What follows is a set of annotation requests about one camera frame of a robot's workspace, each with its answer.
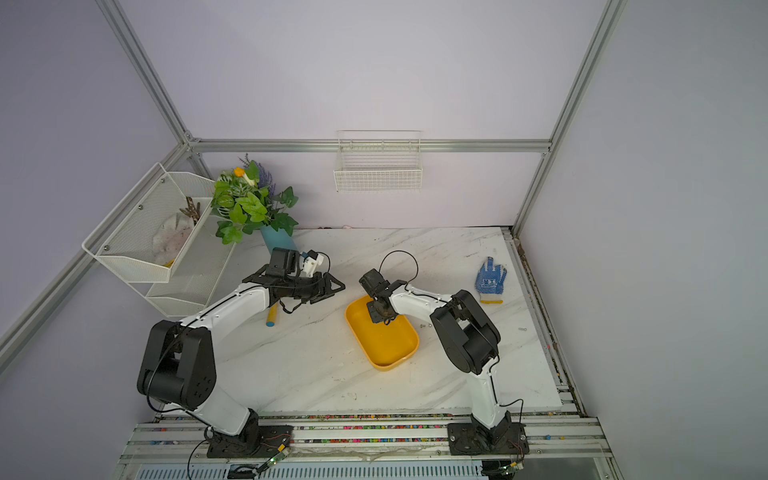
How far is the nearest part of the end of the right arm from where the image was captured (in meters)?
0.71

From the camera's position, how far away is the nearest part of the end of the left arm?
26.6 inches

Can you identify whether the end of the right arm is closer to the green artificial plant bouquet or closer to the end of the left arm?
the end of the left arm

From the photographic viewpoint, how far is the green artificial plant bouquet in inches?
31.7

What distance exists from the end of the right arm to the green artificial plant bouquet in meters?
0.30

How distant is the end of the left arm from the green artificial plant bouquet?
151 millimetres
